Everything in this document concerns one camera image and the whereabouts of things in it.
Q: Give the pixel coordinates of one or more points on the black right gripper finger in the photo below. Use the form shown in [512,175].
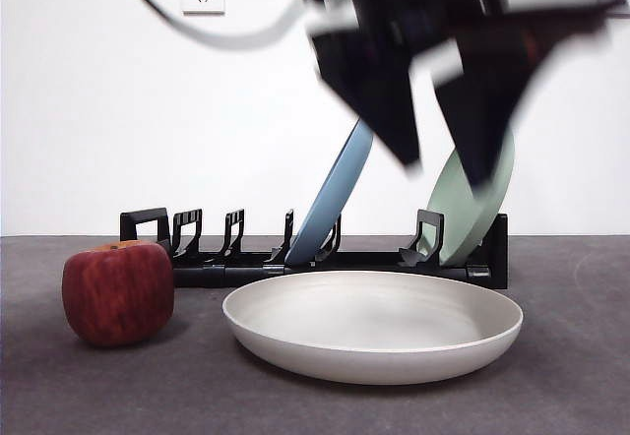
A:
[374,90]
[492,90]

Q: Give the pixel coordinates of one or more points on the cream round plate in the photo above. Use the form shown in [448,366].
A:
[369,341]

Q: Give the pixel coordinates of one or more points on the red apple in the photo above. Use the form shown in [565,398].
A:
[118,297]

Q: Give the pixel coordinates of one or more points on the blue round plate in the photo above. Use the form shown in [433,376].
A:
[330,199]

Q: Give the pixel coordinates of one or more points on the green round plate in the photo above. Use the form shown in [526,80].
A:
[458,218]

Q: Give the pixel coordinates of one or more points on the black plate rack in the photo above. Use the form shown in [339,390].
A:
[197,275]

